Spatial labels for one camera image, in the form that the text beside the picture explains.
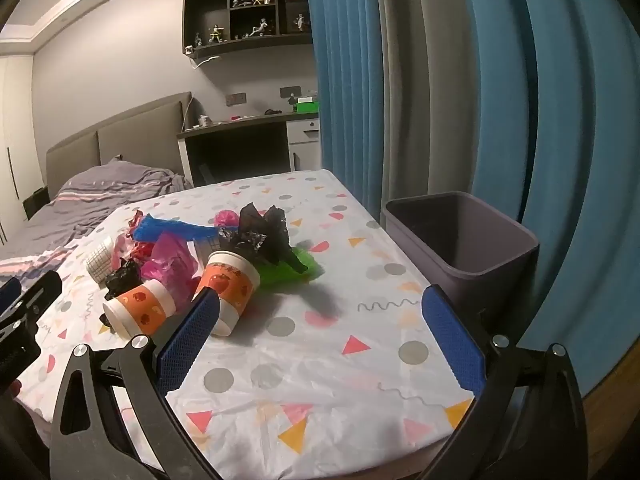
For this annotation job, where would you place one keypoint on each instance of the small black plastic bag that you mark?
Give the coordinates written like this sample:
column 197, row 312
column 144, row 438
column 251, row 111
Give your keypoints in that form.
column 122, row 275

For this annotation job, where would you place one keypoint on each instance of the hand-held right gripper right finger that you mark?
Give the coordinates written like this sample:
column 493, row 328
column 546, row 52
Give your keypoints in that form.
column 452, row 340

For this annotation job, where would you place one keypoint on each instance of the dark wall shelf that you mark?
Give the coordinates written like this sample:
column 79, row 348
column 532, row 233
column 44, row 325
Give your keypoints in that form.
column 205, row 15

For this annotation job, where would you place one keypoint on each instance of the white patterned tablecloth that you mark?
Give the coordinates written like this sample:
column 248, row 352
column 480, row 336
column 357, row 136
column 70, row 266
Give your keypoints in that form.
column 310, row 360

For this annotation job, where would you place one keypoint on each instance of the grey plastic bin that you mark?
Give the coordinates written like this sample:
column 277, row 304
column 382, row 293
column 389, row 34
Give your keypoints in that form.
column 500, row 270

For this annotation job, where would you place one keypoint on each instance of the grey striped blanket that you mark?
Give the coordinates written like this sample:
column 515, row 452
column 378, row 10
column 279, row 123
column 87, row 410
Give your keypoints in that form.
column 90, row 195

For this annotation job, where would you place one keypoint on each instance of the blue curtain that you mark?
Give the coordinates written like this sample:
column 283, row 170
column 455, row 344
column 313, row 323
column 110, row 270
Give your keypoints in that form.
column 565, row 135
column 345, row 85

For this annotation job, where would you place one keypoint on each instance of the large pink plastic bag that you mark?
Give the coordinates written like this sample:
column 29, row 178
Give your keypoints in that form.
column 170, row 260

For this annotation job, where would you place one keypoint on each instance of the white wardrobe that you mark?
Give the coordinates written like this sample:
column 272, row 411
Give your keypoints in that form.
column 17, row 150

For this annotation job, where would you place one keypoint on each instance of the white checked paper cup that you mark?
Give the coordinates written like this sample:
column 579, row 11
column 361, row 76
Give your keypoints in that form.
column 100, row 260

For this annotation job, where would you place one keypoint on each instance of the red and clear plastic bag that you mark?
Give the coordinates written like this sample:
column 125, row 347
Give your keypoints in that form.
column 142, row 250

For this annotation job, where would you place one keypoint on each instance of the black bedside stand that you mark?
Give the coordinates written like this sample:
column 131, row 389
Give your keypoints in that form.
column 35, row 202

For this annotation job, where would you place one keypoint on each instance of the small pink plastic bag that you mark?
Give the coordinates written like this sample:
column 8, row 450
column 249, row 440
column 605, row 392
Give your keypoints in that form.
column 226, row 218

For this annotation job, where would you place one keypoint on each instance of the blue plastic bag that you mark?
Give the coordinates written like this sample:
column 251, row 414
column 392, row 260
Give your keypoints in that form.
column 165, row 225

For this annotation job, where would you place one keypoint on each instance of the orange printed paper cup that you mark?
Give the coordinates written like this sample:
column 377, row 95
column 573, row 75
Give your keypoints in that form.
column 145, row 307
column 230, row 280

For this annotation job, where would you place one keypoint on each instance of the white drawer cabinet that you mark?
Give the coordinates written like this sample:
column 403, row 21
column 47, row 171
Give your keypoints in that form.
column 305, row 147

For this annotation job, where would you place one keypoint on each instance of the grey wall socket plate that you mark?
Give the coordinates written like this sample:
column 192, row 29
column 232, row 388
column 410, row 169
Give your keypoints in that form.
column 235, row 98
column 290, row 91

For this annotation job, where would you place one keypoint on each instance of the green box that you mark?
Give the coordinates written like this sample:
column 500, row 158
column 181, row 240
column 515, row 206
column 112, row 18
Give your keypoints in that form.
column 307, row 107

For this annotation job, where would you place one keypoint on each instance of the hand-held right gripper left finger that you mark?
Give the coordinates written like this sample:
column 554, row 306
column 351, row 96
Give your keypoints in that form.
column 190, row 340

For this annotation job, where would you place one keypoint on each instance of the group of shelf figurines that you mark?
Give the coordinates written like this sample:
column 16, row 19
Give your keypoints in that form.
column 216, row 34

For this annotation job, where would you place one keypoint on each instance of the grey curtain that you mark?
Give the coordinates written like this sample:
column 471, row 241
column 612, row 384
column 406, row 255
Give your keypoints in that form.
column 425, row 85

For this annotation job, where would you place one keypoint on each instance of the dark topped desk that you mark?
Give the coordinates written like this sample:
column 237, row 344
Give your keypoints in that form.
column 235, row 127

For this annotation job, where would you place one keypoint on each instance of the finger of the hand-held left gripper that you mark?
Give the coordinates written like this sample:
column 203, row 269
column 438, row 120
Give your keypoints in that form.
column 10, row 292
column 37, row 297

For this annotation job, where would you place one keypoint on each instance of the green plastic bag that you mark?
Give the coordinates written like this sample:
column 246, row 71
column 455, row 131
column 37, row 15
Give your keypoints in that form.
column 285, row 275

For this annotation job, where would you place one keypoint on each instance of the grey padded bed headboard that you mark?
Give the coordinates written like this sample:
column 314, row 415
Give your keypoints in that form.
column 135, row 135

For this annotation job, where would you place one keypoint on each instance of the large black plastic bag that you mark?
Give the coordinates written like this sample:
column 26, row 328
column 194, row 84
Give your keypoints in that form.
column 260, row 235

